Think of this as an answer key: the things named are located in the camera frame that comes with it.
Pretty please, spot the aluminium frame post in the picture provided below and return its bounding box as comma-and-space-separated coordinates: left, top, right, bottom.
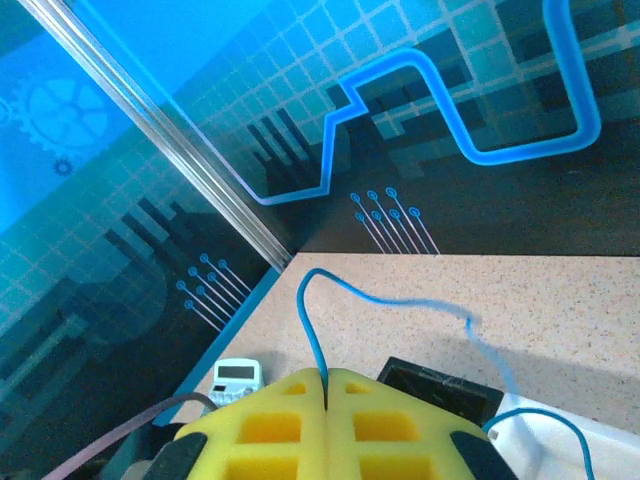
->
18, 0, 295, 275

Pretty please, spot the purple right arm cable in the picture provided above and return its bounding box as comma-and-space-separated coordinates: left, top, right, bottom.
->
41, 392, 217, 480

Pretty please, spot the black plastic bin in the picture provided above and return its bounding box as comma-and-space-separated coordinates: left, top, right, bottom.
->
376, 355, 505, 427

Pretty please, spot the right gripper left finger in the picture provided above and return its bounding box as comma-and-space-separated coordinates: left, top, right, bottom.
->
144, 367, 330, 480

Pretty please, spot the grey pocket calculator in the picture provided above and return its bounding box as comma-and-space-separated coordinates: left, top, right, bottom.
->
208, 358, 264, 407

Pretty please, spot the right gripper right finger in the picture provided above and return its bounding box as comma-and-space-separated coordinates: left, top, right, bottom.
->
324, 367, 520, 480

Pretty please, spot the white plastic bin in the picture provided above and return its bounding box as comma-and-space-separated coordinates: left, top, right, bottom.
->
481, 391, 640, 480

